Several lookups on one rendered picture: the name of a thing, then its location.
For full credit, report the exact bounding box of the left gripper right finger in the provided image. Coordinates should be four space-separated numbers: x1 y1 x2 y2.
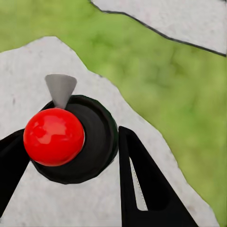
118 126 198 227

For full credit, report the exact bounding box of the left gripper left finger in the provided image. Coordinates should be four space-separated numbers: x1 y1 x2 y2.
0 128 30 218

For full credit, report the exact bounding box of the insectifuge atomizer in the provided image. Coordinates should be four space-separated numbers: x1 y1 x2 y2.
23 73 119 184

